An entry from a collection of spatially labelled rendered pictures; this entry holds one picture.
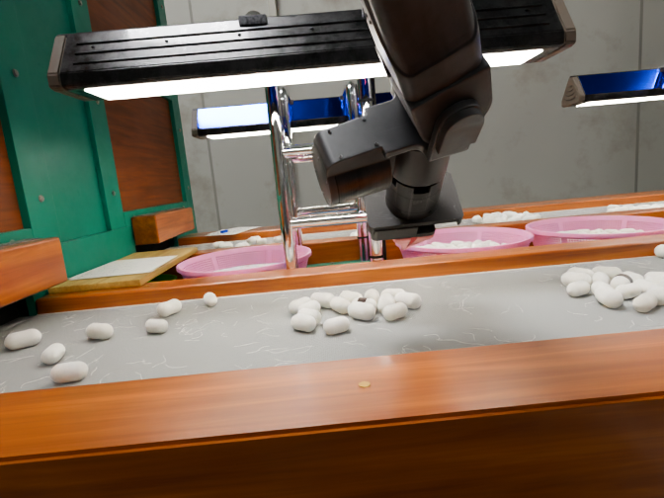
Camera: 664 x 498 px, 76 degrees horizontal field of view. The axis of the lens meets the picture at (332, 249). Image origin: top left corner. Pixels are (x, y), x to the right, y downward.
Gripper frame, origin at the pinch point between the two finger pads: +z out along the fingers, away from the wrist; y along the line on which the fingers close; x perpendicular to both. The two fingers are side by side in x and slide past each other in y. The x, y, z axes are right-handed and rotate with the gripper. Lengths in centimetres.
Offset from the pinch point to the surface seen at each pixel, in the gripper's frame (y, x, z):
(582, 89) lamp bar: -58, -55, 28
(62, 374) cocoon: 35.8, 15.0, -7.8
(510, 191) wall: -95, -113, 150
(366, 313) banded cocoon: 6.1, 9.2, -0.1
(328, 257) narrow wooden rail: 10.4, -21.3, 40.0
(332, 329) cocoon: 10.1, 11.6, -2.6
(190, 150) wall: 86, -155, 132
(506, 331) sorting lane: -7.7, 14.3, -4.0
